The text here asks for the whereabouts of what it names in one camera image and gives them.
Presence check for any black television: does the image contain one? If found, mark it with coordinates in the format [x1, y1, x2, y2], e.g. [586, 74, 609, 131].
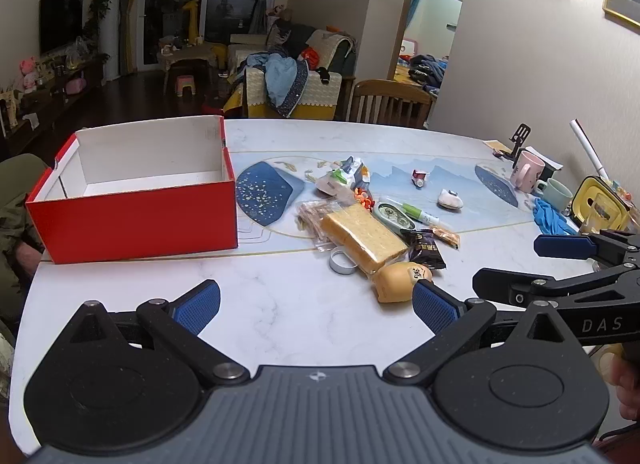
[39, 0, 85, 56]

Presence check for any orange bead keychain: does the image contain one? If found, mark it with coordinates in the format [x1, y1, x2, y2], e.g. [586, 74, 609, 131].
[350, 188, 377, 211]

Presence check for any dark snack packet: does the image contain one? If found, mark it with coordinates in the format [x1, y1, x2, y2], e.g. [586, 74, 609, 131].
[400, 228, 447, 271]

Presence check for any round metal tin lid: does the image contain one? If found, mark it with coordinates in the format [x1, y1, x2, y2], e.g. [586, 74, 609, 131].
[328, 249, 359, 276]

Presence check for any blue clothing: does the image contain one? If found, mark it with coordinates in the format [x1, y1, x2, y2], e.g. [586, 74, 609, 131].
[264, 51, 309, 109]

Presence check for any white tower air conditioner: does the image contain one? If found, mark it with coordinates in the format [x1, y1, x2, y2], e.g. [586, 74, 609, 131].
[98, 0, 123, 83]

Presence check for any blue printed table mat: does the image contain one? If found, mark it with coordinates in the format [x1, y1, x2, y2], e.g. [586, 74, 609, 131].
[234, 151, 576, 246]

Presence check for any yellow paper packet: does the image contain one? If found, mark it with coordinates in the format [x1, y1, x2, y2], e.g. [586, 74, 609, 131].
[482, 139, 514, 158]

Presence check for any yellow lunch box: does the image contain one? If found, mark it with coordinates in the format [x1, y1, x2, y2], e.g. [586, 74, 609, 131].
[570, 175, 635, 236]

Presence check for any dark television cabinet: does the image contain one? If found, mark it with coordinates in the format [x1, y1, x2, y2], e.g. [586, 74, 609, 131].
[0, 56, 104, 145]

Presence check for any pink plush toy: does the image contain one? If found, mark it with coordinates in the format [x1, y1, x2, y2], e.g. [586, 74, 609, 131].
[19, 56, 44, 93]

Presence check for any sofa with cream cover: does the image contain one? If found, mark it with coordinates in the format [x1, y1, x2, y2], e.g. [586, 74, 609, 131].
[222, 21, 359, 121]

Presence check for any green mug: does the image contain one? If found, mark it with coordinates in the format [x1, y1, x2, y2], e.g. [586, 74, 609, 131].
[534, 177, 574, 213]

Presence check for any black phone stand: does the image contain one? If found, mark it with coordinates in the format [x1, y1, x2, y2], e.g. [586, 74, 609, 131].
[500, 123, 532, 163]

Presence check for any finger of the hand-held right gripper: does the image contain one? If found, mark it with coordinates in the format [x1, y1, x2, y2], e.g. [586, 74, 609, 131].
[472, 264, 640, 306]
[534, 230, 640, 269]

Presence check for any white and green snack bag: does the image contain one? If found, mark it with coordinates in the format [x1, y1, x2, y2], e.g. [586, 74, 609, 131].
[314, 156, 372, 196]

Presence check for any green and white tube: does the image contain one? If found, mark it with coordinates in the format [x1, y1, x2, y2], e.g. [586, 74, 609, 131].
[404, 204, 442, 226]

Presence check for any wooden chair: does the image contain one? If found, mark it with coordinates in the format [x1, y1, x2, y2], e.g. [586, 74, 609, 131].
[347, 79, 434, 129]

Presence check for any bed with piled clothes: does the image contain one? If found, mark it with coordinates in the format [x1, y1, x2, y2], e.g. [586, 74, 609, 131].
[394, 50, 454, 96]

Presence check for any yellow sponge cake packet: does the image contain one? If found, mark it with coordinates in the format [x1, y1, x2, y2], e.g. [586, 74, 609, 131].
[319, 204, 410, 275]

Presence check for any small orange snack packet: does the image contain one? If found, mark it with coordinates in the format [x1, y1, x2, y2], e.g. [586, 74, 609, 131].
[431, 225, 461, 249]

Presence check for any white rolled tube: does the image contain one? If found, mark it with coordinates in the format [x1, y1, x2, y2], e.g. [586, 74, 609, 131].
[570, 119, 611, 181]

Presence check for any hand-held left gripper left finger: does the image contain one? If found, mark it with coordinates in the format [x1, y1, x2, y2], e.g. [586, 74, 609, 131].
[64, 279, 252, 390]

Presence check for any yellow bun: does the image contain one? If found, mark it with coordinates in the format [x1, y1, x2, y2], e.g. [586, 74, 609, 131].
[375, 261, 434, 304]

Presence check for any pink mug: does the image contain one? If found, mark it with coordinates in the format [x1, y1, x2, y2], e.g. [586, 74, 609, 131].
[510, 150, 547, 193]

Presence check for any white and dark carton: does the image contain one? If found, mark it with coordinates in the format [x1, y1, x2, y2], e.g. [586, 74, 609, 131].
[522, 145, 564, 181]

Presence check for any blue cloth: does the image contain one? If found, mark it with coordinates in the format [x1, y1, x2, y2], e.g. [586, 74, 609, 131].
[532, 197, 579, 236]

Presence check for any red cardboard box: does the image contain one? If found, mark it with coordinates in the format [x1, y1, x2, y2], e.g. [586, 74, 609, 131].
[25, 115, 239, 265]

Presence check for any green house plant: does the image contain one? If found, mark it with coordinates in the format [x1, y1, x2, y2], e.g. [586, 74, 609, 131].
[82, 0, 112, 51]

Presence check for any yellow giraffe toy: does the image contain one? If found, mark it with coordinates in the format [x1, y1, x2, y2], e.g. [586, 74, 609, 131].
[181, 0, 199, 41]

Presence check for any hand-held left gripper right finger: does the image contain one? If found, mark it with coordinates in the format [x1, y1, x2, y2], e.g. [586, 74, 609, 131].
[382, 279, 576, 388]

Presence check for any small white toy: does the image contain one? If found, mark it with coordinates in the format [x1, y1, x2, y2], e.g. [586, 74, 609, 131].
[437, 188, 467, 210]

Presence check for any person's right hand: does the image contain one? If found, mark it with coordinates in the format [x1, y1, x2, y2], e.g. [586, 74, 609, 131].
[610, 356, 640, 420]

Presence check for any coffee table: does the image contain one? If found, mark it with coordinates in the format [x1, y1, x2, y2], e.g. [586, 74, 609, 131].
[156, 41, 219, 95]

